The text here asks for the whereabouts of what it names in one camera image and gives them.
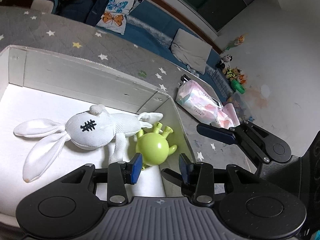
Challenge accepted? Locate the green alien toy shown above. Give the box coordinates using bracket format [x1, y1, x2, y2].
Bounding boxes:
[135, 122, 178, 170]

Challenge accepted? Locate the white plush rabbit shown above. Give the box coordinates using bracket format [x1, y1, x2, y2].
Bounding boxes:
[14, 105, 163, 183]

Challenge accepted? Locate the pile of small toys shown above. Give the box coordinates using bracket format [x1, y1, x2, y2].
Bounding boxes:
[222, 67, 247, 94]

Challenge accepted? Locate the pink tissue pack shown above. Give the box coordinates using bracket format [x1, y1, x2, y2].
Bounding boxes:
[176, 80, 240, 129]

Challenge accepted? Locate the panda plush toy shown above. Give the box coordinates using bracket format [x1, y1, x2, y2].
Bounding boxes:
[215, 54, 233, 71]

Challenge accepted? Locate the grey cushion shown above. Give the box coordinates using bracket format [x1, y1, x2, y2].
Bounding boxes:
[170, 28, 212, 75]

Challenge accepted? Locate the grey star tablecloth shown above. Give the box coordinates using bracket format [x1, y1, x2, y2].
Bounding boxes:
[1, 7, 185, 98]

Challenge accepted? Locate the grey storage box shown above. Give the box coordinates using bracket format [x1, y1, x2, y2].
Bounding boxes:
[1, 46, 194, 227]

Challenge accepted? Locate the blue sofa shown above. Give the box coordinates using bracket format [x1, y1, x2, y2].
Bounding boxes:
[33, 0, 234, 101]

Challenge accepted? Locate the dark blue backpack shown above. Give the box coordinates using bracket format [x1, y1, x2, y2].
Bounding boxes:
[55, 0, 109, 27]

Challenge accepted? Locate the butterfly print pillow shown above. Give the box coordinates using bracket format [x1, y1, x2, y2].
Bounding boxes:
[97, 0, 144, 35]

